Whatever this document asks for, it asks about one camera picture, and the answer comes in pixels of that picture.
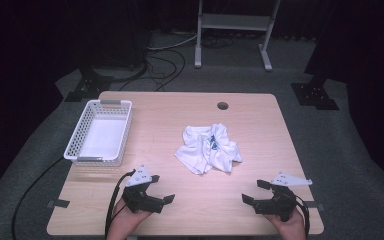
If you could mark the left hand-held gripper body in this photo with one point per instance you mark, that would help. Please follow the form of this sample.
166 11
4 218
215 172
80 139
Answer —
140 201

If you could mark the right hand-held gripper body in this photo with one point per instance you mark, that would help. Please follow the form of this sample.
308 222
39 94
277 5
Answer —
281 201

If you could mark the white t-shirt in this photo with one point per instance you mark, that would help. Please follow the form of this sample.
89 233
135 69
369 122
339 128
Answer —
210 150

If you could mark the person's left hand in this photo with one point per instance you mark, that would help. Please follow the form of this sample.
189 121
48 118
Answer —
125 218

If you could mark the person's right hand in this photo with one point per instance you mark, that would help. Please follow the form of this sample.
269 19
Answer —
291 228

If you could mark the black tape piece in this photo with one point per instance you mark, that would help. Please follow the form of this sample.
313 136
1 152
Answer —
59 203
314 205

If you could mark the white plastic basket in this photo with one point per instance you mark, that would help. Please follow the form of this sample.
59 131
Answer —
101 136

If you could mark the black stand base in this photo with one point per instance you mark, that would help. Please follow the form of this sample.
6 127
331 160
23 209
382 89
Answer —
315 95
91 85

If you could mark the white metal stand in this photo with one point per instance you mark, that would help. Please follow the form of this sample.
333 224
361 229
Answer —
235 21

